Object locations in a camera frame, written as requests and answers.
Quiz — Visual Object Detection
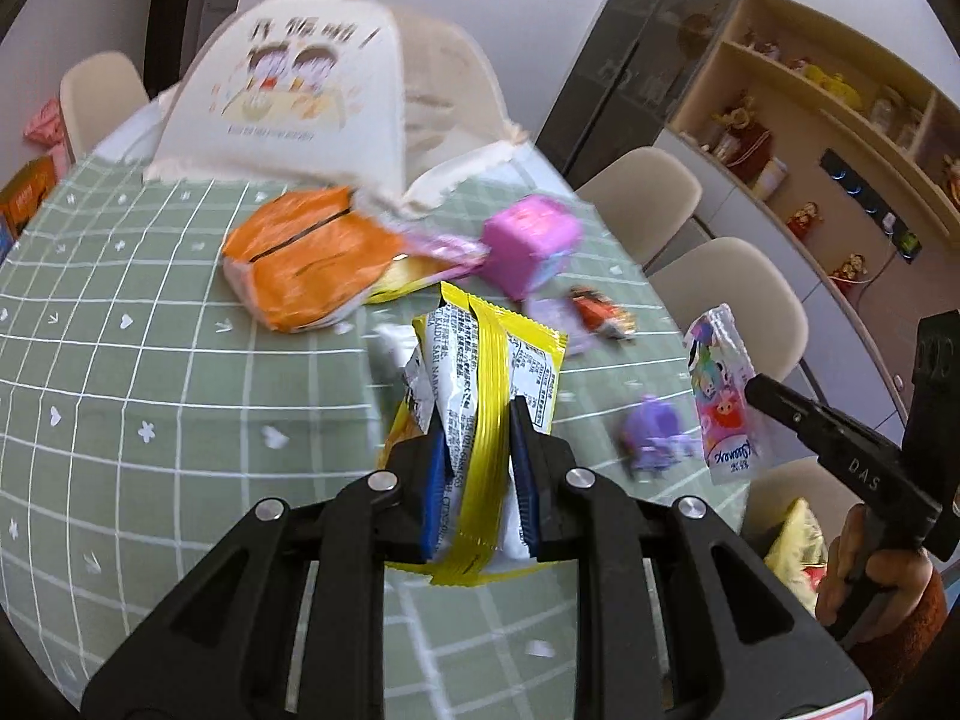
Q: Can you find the pink yellow snack wrapper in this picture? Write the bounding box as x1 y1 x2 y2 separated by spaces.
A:
366 232 490 305

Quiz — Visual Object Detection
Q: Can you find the green checked tablecloth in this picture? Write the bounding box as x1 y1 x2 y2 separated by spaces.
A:
2 158 747 718

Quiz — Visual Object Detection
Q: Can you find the black power strip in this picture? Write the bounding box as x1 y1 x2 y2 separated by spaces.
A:
820 148 923 263

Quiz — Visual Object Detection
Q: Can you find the red figurine small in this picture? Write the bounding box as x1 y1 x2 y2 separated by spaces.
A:
786 202 820 241

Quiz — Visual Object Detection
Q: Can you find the cartoon tissue packet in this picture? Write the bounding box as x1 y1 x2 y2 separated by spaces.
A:
685 304 770 484

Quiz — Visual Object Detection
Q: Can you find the beige chair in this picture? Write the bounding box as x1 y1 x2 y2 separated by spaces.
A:
59 50 149 161
576 146 703 266
740 457 861 556
649 238 809 382

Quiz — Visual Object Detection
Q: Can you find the beige chair far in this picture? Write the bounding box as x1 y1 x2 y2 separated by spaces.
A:
576 146 703 266

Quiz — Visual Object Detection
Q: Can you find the purple toy carriage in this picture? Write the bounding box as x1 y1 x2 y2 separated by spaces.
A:
619 395 701 478

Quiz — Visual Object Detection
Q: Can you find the wooden wall shelf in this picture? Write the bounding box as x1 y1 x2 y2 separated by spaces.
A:
669 0 958 257

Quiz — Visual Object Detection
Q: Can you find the white yellow cup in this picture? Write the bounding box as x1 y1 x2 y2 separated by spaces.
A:
752 158 789 202

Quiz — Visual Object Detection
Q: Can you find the beige mesh food cover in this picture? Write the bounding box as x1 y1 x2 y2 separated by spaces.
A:
141 0 531 215

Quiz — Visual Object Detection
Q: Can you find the red figurine right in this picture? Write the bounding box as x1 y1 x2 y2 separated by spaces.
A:
830 252 869 296

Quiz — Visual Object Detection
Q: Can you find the beige chair left side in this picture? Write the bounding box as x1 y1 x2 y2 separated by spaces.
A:
59 50 149 161

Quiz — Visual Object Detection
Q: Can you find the pink toy box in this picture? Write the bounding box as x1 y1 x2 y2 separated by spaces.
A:
480 195 583 301

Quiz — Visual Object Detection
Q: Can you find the red figurine large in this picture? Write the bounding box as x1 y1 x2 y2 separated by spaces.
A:
711 91 775 185

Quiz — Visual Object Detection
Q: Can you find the beige chair near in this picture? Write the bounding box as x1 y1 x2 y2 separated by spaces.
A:
740 457 861 556

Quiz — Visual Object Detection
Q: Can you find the orange box on floor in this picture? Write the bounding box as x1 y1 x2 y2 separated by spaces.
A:
0 156 59 239

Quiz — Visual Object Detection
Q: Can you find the beige chair middle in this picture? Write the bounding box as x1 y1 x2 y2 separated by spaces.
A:
649 238 809 382

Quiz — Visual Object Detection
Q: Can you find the orange snack bag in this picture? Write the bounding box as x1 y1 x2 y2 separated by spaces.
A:
221 185 405 333

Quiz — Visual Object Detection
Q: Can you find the purple translucent wrapper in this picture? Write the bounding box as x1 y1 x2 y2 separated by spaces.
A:
523 294 599 358

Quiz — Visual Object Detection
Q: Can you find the yellow trash bag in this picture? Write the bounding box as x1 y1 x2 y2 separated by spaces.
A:
763 497 828 614

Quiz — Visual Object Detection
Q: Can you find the right hand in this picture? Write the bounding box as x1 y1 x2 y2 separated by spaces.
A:
815 504 934 649

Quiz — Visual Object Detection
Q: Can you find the yellow white snack wrapper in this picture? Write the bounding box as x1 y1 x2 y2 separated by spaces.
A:
387 281 568 587

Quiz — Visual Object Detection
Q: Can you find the red candy wrapper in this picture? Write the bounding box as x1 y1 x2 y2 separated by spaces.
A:
569 286 636 341

